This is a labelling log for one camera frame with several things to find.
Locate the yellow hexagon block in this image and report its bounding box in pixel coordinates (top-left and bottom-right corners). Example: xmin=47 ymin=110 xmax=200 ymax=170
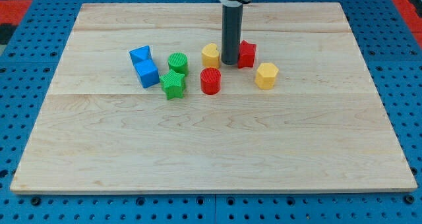
xmin=255 ymin=63 xmax=279 ymax=90

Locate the red cylinder block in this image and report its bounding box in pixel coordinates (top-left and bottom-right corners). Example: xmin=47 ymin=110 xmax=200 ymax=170
xmin=200 ymin=68 xmax=221 ymax=95

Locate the green star block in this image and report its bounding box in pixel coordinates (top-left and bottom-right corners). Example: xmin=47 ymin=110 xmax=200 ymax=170
xmin=160 ymin=69 xmax=186 ymax=100

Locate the yellow heart block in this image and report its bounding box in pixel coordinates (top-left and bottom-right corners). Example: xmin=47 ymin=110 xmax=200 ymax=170
xmin=201 ymin=43 xmax=220 ymax=69

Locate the green cylinder block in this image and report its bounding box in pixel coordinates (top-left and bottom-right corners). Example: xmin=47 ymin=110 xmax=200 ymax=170
xmin=167 ymin=52 xmax=189 ymax=76

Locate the red star block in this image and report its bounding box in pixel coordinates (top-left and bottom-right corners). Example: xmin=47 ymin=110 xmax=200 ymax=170
xmin=237 ymin=40 xmax=256 ymax=69

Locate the blue cube block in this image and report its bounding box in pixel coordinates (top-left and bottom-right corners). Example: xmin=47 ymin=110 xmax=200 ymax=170
xmin=135 ymin=59 xmax=160 ymax=88

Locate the blue triangle block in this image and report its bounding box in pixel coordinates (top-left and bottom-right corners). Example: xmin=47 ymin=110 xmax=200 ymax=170
xmin=129 ymin=45 xmax=152 ymax=65

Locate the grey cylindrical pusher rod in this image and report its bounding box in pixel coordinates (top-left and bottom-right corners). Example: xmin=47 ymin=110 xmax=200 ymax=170
xmin=222 ymin=5 xmax=243 ymax=65

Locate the wooden board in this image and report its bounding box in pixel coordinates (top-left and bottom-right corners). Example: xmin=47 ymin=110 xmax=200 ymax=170
xmin=10 ymin=3 xmax=417 ymax=195

